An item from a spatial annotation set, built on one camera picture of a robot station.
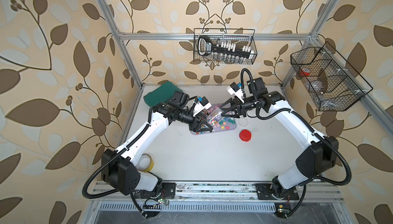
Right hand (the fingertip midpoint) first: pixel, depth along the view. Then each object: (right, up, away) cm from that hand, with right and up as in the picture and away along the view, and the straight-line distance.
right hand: (220, 112), depth 69 cm
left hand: (-6, -4, +1) cm, 7 cm away
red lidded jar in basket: (+47, +21, +12) cm, 53 cm away
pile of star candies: (+7, -7, +30) cm, 32 cm away
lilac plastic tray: (+2, -12, +27) cm, 30 cm away
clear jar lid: (+19, -9, +30) cm, 36 cm away
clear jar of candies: (-2, -2, 0) cm, 3 cm away
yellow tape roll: (-36, -30, +10) cm, 48 cm away
